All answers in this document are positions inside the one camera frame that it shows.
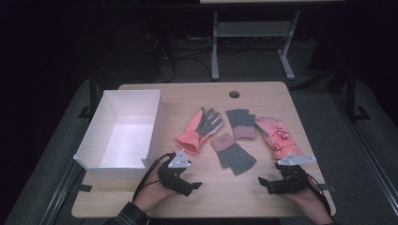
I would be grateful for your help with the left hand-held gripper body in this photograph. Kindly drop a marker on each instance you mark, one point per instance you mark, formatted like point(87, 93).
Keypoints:
point(175, 182)

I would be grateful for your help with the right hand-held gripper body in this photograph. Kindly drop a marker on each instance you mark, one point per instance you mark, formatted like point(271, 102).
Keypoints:
point(292, 178)

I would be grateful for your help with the grey and pink knit glove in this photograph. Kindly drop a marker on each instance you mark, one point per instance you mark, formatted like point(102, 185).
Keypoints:
point(233, 154)
point(241, 125)

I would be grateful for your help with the pink printed ski glove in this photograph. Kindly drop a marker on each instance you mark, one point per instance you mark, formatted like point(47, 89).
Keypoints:
point(278, 137)

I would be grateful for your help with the pink glove with grey palm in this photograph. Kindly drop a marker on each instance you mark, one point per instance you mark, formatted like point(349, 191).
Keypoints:
point(200, 129)

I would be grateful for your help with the white box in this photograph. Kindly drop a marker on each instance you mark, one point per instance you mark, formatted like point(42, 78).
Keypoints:
point(125, 137)

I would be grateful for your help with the person's left hand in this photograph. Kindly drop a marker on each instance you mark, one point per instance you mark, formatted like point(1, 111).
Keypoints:
point(153, 193)

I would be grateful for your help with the black tape strip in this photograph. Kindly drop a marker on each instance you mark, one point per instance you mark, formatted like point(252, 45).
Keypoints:
point(328, 188)
point(85, 188)

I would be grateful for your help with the black metal stand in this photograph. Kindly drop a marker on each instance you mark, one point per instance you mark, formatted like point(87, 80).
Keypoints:
point(92, 97)
point(352, 97)

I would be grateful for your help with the metal floor rail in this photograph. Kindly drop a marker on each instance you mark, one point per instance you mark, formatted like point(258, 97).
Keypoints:
point(369, 168)
point(59, 193)

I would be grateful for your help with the grey metal table frame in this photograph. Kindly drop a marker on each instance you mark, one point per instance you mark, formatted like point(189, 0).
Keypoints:
point(253, 29)

